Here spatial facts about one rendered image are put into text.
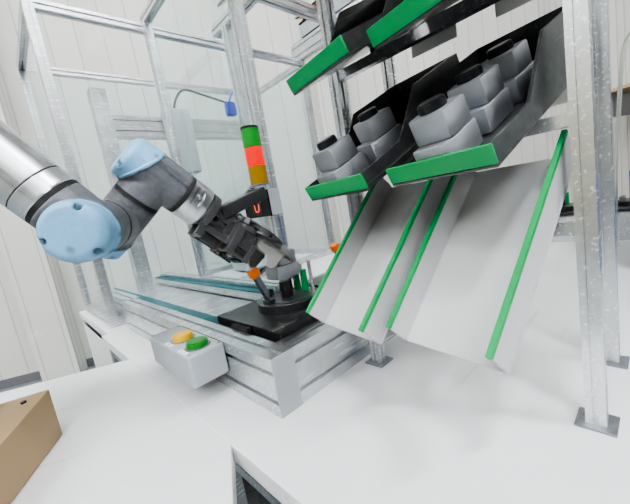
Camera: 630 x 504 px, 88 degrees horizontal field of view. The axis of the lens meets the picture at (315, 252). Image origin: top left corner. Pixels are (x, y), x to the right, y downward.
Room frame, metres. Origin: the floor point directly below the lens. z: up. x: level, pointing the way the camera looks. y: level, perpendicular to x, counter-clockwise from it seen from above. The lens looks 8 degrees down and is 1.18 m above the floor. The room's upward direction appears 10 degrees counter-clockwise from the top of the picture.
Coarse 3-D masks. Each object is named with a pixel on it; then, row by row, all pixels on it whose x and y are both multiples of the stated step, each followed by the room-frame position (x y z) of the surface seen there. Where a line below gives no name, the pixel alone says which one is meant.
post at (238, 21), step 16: (240, 0) 0.96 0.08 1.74; (240, 16) 0.96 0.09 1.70; (240, 32) 0.94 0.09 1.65; (240, 48) 0.95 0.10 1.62; (240, 64) 0.96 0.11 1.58; (256, 80) 0.96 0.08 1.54; (256, 96) 0.96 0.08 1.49; (256, 112) 0.95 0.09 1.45; (272, 176) 0.96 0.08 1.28; (272, 224) 0.96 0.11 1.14
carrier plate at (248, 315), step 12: (228, 312) 0.74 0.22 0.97; (240, 312) 0.72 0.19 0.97; (252, 312) 0.70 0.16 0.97; (300, 312) 0.65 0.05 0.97; (228, 324) 0.69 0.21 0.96; (240, 324) 0.65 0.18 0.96; (252, 324) 0.62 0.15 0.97; (264, 324) 0.61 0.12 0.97; (276, 324) 0.60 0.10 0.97; (288, 324) 0.59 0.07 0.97; (300, 324) 0.58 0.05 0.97; (264, 336) 0.59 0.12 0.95; (276, 336) 0.56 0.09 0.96
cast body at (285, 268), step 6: (294, 252) 0.72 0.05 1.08; (282, 258) 0.70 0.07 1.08; (294, 258) 0.72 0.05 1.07; (282, 264) 0.70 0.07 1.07; (288, 264) 0.71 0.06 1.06; (294, 264) 0.72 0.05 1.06; (300, 264) 0.75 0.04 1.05; (270, 270) 0.70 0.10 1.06; (276, 270) 0.69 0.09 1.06; (282, 270) 0.69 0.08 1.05; (288, 270) 0.70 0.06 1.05; (294, 270) 0.72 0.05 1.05; (270, 276) 0.70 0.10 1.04; (276, 276) 0.69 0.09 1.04; (282, 276) 0.69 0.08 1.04; (288, 276) 0.70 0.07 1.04
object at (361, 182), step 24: (432, 72) 0.50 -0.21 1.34; (384, 96) 0.63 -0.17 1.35; (408, 96) 0.63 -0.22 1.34; (432, 96) 0.50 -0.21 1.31; (408, 120) 0.47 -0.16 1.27; (360, 144) 0.59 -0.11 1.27; (408, 144) 0.46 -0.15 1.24; (384, 168) 0.44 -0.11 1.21; (312, 192) 0.51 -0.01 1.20; (336, 192) 0.47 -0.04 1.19
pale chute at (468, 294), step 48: (480, 192) 0.47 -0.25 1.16; (528, 192) 0.41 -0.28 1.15; (432, 240) 0.44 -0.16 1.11; (480, 240) 0.42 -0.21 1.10; (528, 240) 0.33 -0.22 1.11; (432, 288) 0.42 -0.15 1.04; (480, 288) 0.37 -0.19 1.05; (528, 288) 0.32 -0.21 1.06; (432, 336) 0.38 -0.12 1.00; (480, 336) 0.34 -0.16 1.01
